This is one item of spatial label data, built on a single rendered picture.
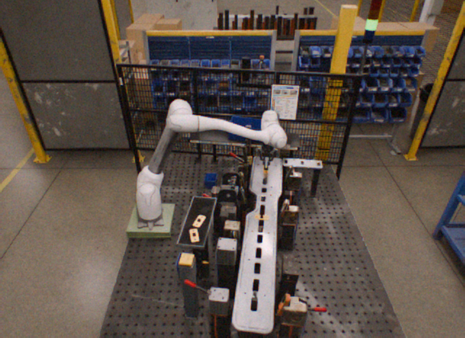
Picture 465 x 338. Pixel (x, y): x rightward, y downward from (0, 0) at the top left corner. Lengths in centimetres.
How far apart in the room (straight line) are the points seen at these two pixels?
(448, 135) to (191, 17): 598
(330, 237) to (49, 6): 331
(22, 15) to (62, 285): 260
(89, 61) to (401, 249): 363
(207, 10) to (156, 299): 724
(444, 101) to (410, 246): 185
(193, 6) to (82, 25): 491
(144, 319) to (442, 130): 402
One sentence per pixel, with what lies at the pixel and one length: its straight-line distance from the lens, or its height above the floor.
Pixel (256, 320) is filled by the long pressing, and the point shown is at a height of 100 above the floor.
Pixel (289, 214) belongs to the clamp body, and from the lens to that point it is 211.
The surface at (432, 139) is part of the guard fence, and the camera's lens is 491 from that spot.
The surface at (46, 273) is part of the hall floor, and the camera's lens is 346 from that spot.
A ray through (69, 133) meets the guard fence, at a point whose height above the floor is 39.
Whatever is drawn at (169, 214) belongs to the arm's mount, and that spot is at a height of 75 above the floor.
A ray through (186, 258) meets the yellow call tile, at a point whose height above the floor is 116.
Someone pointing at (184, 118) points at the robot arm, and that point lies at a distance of 207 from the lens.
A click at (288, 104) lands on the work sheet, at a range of 278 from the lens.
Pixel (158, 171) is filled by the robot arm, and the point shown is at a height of 104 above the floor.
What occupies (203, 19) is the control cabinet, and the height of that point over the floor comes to 65.
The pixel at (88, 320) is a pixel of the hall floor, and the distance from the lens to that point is 303.
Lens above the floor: 245
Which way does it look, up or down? 35 degrees down
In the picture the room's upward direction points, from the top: straight up
